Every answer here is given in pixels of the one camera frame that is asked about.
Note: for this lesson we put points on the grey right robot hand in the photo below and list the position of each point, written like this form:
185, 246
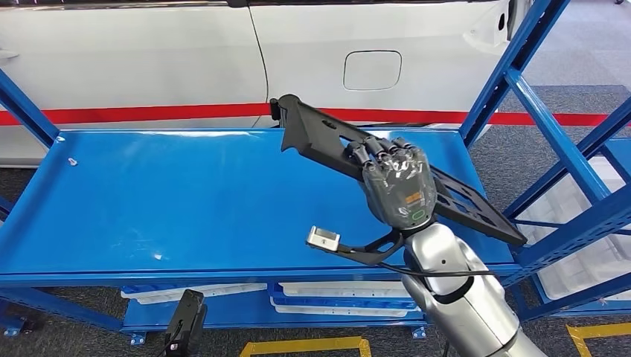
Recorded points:
399, 192

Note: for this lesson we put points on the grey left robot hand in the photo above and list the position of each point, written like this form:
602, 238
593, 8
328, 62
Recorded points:
185, 325

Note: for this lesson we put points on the black plastic panel part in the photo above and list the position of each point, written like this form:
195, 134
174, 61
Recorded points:
315, 133

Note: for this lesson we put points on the white car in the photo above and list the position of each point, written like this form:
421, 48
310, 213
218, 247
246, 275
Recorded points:
148, 54

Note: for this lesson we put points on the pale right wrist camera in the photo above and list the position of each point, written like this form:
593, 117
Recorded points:
323, 239

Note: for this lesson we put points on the black stanchion post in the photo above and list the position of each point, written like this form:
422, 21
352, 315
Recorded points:
274, 116

